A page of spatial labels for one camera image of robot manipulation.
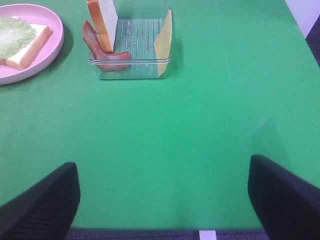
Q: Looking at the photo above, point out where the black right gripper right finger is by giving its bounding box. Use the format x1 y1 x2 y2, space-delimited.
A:
247 154 320 240

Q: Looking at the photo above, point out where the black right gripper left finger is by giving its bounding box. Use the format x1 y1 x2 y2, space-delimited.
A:
0 162 81 240

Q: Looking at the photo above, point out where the toast bread slice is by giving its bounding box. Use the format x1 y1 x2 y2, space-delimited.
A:
86 0 118 53
0 16 52 71

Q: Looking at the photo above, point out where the green lettuce leaf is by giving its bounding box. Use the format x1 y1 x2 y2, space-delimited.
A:
0 16 36 60

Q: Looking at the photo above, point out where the green tablecloth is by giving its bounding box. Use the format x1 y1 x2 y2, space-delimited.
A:
0 0 320 229

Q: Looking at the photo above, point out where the pink round plate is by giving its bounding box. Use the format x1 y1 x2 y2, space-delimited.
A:
0 3 64 85

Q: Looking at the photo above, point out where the yellow cheese slice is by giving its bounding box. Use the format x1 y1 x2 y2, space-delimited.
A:
154 9 172 77

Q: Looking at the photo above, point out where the right clear plastic tray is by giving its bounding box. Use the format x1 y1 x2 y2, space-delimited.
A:
88 0 169 80

